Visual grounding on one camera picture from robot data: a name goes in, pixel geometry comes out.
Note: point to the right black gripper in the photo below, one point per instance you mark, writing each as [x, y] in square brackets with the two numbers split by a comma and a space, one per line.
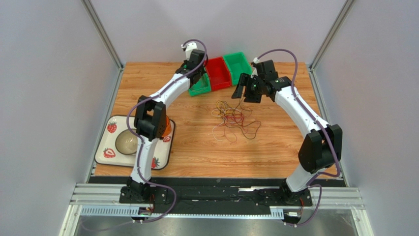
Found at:
[249, 88]

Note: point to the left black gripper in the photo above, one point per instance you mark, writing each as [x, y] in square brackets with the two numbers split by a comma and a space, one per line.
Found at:
[202, 71]

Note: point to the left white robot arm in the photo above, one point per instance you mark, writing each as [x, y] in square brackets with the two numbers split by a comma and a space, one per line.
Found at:
[150, 121]

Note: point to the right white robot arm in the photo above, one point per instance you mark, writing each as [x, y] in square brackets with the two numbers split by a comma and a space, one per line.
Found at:
[322, 142]

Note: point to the left green bin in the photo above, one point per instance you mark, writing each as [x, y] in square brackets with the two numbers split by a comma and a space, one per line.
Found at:
[202, 86]

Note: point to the green bin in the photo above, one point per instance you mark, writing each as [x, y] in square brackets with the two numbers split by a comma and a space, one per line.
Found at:
[237, 64]
[202, 86]

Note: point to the right green bin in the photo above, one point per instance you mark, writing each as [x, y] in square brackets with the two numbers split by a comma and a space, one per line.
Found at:
[237, 64]

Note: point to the red bin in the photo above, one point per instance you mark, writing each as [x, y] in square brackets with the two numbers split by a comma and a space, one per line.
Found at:
[218, 73]

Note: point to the orange plastic cup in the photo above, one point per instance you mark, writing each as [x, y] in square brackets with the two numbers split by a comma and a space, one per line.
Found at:
[168, 128]

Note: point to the grey bowl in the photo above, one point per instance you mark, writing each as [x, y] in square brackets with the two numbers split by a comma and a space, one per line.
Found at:
[126, 143]

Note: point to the strawberry pattern tray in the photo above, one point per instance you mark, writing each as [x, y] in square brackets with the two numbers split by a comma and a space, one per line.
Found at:
[107, 153]

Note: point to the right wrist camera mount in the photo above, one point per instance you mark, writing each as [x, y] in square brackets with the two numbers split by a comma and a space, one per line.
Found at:
[256, 65]

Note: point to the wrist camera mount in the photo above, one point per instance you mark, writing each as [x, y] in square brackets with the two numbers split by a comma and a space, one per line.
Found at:
[188, 48]
[256, 65]

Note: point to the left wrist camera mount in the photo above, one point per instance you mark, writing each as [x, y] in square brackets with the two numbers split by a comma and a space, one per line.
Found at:
[188, 48]

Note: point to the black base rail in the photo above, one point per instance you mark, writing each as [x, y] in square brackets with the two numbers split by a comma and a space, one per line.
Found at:
[167, 191]

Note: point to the aluminium frame rail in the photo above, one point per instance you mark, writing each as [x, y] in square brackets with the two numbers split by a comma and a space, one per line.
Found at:
[102, 200]

